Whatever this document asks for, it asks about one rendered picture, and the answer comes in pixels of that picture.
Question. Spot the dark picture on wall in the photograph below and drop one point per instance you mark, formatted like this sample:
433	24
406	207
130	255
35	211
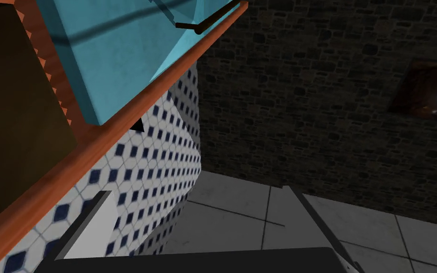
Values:
429	93

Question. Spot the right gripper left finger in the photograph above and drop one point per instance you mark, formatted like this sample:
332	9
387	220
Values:
93	231

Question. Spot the teal cupboard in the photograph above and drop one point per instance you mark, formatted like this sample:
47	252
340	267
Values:
120	57

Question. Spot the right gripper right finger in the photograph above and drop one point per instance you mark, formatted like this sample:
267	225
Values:
317	222

